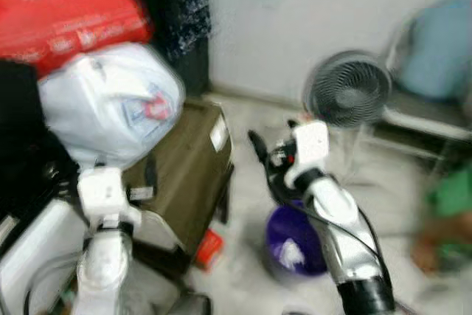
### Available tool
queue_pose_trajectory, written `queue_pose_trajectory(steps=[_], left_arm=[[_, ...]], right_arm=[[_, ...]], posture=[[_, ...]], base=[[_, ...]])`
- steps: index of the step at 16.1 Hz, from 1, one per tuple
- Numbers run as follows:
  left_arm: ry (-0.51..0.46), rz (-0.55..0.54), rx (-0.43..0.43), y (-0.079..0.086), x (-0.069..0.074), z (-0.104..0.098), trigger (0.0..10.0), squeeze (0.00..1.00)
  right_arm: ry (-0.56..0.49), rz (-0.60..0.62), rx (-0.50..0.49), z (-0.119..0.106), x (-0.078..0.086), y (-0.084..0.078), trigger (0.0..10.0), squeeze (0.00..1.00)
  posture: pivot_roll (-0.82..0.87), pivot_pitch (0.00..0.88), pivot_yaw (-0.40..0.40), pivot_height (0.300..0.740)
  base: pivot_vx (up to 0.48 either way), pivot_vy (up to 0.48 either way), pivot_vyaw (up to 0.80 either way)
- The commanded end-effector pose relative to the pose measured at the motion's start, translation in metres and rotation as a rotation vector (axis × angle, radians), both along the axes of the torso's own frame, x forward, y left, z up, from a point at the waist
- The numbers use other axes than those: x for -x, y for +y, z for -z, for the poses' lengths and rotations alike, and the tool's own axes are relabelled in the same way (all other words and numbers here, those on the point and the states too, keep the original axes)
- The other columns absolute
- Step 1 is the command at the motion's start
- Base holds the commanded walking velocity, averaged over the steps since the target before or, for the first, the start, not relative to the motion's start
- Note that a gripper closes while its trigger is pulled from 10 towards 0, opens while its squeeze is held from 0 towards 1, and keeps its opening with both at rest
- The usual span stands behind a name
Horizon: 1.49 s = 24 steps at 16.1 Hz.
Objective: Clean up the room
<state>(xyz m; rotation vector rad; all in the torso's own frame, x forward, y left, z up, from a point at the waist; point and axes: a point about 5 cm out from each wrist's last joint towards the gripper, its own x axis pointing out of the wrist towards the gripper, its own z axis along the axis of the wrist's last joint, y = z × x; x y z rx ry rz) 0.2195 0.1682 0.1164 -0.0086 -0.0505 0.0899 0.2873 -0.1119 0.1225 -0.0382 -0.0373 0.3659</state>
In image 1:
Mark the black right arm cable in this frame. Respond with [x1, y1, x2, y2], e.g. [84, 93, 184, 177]
[265, 171, 386, 273]

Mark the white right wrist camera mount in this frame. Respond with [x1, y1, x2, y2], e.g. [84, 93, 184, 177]
[285, 120, 331, 187]

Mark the purple bucket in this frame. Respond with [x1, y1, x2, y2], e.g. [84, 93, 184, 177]
[265, 202, 330, 280]

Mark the olive storage box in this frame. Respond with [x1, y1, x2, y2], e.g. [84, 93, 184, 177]
[120, 97, 236, 258]

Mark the light blue bag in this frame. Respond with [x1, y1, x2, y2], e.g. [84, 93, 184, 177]
[400, 0, 472, 103]

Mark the small red box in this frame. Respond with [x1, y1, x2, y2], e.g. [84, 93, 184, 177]
[195, 227, 225, 271]

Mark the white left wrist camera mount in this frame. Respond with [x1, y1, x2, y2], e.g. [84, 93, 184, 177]
[77, 167, 142, 229]

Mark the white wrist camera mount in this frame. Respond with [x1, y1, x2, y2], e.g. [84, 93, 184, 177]
[77, 167, 142, 229]
[285, 120, 331, 187]

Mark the white appliance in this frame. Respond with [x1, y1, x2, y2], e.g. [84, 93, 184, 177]
[0, 197, 86, 315]

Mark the dark patterned hanging cloth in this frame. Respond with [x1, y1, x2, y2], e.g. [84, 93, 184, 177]
[102, 0, 212, 96]

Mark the white metal rack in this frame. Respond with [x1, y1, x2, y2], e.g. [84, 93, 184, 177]
[367, 85, 472, 162]

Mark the white plastic bag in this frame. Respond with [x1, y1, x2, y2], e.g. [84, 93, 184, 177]
[38, 42, 186, 170]

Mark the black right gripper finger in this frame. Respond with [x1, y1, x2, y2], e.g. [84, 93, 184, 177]
[248, 131, 271, 165]

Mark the black bag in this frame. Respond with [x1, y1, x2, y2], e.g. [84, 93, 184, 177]
[0, 60, 79, 221]

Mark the green bag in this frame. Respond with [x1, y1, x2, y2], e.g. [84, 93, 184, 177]
[427, 163, 472, 221]

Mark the grey round fan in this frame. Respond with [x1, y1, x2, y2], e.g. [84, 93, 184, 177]
[303, 50, 394, 184]

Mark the red plastic bag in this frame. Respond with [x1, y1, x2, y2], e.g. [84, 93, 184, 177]
[0, 0, 153, 81]

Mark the brown item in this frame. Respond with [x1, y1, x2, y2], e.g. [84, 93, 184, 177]
[412, 212, 472, 276]

